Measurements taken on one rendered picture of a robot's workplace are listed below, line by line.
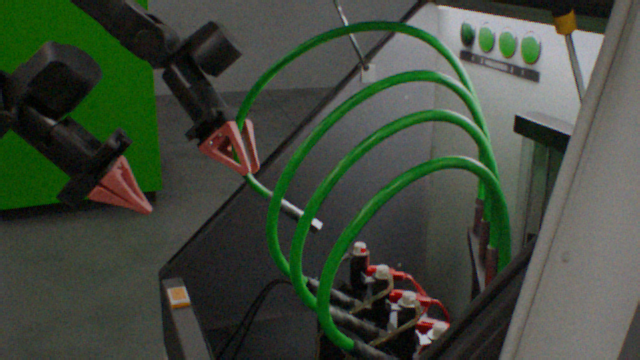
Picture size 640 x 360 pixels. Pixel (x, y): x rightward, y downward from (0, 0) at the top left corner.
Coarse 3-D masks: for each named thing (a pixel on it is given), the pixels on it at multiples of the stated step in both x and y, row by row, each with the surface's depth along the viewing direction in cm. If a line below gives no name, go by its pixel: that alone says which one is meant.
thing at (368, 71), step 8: (336, 0) 122; (336, 8) 123; (344, 16) 123; (344, 24) 124; (352, 40) 125; (360, 56) 126; (360, 64) 128; (368, 64) 127; (368, 72) 128; (368, 80) 128
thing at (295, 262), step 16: (416, 112) 80; (432, 112) 80; (448, 112) 81; (384, 128) 79; (400, 128) 79; (464, 128) 82; (368, 144) 79; (480, 144) 84; (352, 160) 79; (336, 176) 79; (496, 176) 86; (320, 192) 79; (304, 224) 79; (496, 224) 88; (304, 240) 80; (496, 240) 89; (496, 256) 90; (496, 272) 90; (304, 288) 82; (336, 320) 84; (352, 320) 85; (368, 336) 87
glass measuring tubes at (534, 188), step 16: (528, 112) 104; (528, 128) 100; (544, 128) 97; (560, 128) 95; (528, 144) 103; (544, 144) 97; (560, 144) 94; (528, 160) 103; (544, 160) 100; (560, 160) 96; (528, 176) 104; (544, 176) 101; (528, 192) 105; (544, 192) 102; (528, 208) 107; (544, 208) 104; (528, 224) 104; (512, 240) 109; (528, 240) 105; (512, 256) 109
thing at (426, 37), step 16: (336, 32) 99; (352, 32) 99; (400, 32) 99; (416, 32) 99; (304, 48) 100; (448, 48) 99; (464, 80) 100; (256, 96) 103; (240, 112) 104; (240, 128) 105; (480, 160) 104; (480, 192) 106
